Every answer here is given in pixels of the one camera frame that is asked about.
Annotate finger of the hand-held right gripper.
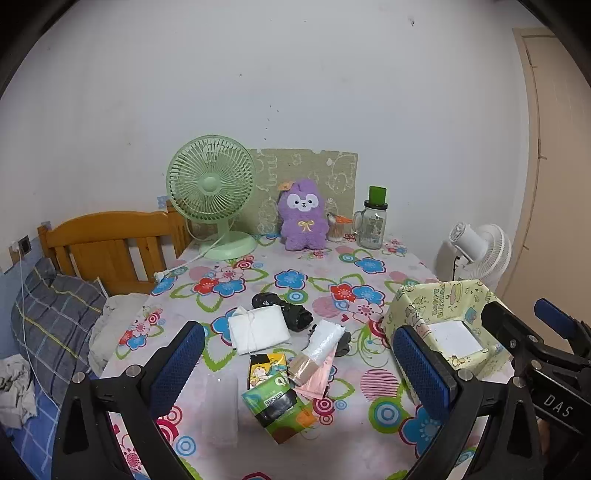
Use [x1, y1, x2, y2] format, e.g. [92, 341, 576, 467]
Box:
[481, 301, 548, 370]
[534, 298, 591, 358]

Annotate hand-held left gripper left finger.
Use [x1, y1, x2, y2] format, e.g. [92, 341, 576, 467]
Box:
[52, 320, 206, 480]

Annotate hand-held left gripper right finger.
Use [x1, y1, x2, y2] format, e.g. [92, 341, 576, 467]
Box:
[392, 324, 541, 480]

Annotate transparent plastic pouch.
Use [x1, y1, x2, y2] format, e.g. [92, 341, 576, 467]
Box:
[202, 373, 239, 448]

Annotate yellow printed box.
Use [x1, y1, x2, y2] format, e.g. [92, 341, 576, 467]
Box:
[381, 279, 513, 381]

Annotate cartoon tissue pack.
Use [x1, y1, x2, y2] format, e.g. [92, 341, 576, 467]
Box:
[249, 352, 289, 393]

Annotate white cloth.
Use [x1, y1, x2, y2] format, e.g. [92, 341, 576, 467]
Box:
[228, 304, 291, 356]

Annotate clear plastic bag pack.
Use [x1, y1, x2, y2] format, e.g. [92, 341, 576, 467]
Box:
[307, 320, 346, 365]

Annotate pink packet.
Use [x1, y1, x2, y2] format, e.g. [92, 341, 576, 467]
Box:
[293, 346, 338, 400]

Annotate green tissue packet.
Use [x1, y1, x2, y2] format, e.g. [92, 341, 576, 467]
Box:
[241, 371, 317, 445]

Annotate black plastic bag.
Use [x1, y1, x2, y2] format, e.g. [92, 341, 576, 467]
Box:
[252, 292, 315, 332]

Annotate white fan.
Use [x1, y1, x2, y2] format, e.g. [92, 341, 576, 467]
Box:
[449, 222, 512, 291]

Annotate beige blanket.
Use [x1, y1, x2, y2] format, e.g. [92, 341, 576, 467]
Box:
[89, 293, 151, 377]

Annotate beige door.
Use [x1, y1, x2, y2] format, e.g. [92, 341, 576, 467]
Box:
[501, 28, 591, 324]

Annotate grey plaid pillow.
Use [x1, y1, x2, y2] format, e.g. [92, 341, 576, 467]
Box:
[11, 256, 108, 407]

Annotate blue bed sheet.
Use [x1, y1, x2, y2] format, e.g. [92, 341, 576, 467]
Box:
[0, 263, 100, 480]

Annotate glass jar with green lid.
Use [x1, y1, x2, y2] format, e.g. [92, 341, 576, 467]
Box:
[353, 186, 387, 250]

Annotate cotton swab jar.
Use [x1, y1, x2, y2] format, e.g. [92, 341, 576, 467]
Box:
[327, 210, 352, 243]

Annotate crumpled grey cloth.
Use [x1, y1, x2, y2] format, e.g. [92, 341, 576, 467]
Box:
[0, 354, 38, 430]

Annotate purple plush toy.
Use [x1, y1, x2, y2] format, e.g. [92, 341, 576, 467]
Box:
[277, 178, 329, 252]

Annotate green desk fan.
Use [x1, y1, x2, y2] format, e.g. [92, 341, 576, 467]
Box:
[166, 135, 258, 260]

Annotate printed cardboard board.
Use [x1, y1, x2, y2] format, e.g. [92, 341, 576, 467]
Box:
[247, 148, 359, 236]

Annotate white fan power cable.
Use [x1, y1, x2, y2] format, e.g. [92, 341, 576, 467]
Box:
[154, 231, 227, 282]

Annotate thin white cable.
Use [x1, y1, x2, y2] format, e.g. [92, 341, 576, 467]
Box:
[18, 251, 33, 374]

